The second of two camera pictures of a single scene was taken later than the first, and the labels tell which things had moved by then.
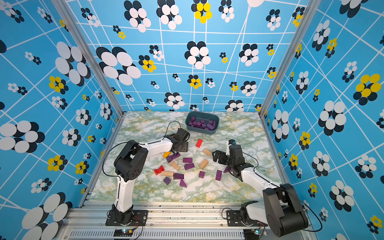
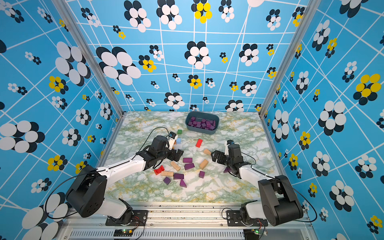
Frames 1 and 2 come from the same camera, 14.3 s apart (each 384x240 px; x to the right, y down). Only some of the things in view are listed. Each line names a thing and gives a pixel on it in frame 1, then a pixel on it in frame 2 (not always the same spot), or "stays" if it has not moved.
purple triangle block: (182, 183) stays
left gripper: (186, 146) to (173, 156)
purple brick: (187, 160) stays
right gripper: (223, 155) stays
